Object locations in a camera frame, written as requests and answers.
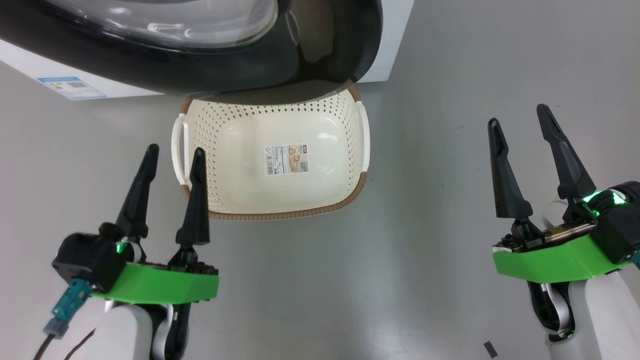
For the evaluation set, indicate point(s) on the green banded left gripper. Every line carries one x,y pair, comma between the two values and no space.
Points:
155,285

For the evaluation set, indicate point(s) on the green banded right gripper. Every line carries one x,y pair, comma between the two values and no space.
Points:
550,260

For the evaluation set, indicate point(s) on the black glass washing machine door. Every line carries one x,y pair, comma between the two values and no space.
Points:
300,60

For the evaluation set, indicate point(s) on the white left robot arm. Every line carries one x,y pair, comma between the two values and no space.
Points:
120,335

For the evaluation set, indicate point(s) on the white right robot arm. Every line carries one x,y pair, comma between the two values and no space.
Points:
600,320

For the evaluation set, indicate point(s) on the cream perforated laundry basket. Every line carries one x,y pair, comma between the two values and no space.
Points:
240,150

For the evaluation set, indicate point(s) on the paper label inside basket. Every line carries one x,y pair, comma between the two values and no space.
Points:
286,160

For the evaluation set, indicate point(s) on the white washing machine body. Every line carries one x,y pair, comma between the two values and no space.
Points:
385,40

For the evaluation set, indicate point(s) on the blue energy label sticker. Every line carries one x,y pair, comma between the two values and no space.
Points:
72,87

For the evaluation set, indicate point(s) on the black floor tape mark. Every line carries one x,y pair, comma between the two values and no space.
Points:
490,349

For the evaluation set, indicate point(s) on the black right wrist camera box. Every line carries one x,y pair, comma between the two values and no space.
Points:
620,230

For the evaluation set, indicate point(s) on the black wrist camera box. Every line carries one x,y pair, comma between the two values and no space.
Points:
620,230
85,260

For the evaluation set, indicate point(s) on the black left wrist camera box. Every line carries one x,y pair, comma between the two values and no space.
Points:
85,260

